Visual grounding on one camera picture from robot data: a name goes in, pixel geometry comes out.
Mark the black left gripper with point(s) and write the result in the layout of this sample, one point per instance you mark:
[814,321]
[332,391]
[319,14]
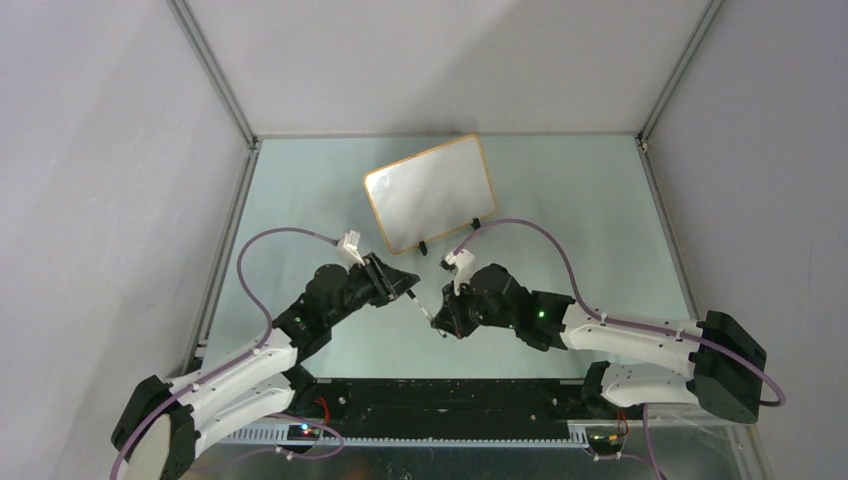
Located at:
[387,282]

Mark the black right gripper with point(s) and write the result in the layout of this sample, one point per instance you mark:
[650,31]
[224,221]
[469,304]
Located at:
[451,315]

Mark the black whiteboard marker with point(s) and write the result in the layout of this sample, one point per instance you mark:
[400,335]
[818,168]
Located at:
[426,313]

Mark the yellow framed whiteboard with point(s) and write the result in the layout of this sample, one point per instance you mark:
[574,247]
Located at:
[431,194]

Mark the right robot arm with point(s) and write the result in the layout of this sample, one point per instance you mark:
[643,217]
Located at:
[713,363]

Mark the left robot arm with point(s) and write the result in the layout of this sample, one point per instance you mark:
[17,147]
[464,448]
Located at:
[168,423]

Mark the left controller board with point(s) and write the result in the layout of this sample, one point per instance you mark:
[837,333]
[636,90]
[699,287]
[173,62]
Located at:
[303,432]

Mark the controller board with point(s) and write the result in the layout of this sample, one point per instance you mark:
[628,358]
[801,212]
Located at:
[607,444]
[303,432]

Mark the right controller board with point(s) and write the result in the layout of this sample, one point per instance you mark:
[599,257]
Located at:
[607,444]

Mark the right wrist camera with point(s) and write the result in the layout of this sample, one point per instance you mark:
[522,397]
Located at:
[462,265]

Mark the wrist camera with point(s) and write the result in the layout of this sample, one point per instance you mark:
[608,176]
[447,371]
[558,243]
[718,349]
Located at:
[347,248]
[462,265]

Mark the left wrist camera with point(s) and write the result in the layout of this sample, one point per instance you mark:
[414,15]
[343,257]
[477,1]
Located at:
[347,248]

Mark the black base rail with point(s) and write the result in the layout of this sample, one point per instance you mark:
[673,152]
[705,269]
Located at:
[455,409]

